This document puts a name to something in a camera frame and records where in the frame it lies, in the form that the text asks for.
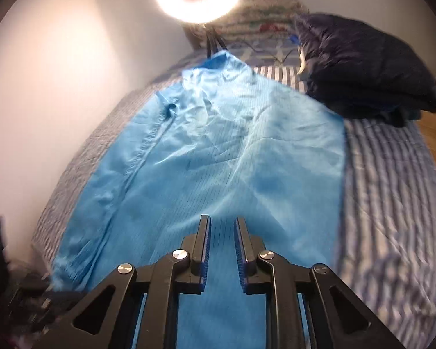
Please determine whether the black cable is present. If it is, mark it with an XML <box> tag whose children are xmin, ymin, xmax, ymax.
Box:
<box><xmin>252</xmin><ymin>42</ymin><xmax>295</xmax><ymax>64</ymax></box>

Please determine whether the folded floral quilt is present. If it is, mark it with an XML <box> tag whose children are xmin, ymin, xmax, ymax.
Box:
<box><xmin>218</xmin><ymin>0</ymin><xmax>309</xmax><ymax>42</ymax></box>

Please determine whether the cream folded garment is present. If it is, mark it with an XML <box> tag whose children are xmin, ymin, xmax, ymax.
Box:
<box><xmin>298</xmin><ymin>47</ymin><xmax>313</xmax><ymax>77</ymax></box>

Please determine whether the ring light on tripod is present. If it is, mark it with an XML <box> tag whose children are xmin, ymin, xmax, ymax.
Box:
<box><xmin>192</xmin><ymin>0</ymin><xmax>229</xmax><ymax>59</ymax></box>

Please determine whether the bed with striped sheet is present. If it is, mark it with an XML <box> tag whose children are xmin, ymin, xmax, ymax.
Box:
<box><xmin>31</xmin><ymin>42</ymin><xmax>436</xmax><ymax>349</ymax></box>

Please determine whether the navy down jacket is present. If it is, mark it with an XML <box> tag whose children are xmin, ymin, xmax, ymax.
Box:
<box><xmin>294</xmin><ymin>13</ymin><xmax>436</xmax><ymax>128</ymax></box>

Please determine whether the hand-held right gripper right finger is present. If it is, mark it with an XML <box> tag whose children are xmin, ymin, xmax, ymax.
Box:
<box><xmin>234</xmin><ymin>216</ymin><xmax>411</xmax><ymax>349</ymax></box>

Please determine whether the blue patterned bed sheet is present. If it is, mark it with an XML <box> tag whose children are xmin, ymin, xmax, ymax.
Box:
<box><xmin>221</xmin><ymin>38</ymin><xmax>302</xmax><ymax>70</ymax></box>

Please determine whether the light blue jacket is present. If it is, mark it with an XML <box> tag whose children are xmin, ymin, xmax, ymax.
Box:
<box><xmin>53</xmin><ymin>51</ymin><xmax>346</xmax><ymax>349</ymax></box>

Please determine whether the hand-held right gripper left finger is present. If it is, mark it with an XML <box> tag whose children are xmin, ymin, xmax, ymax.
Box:
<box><xmin>33</xmin><ymin>214</ymin><xmax>212</xmax><ymax>349</ymax></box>

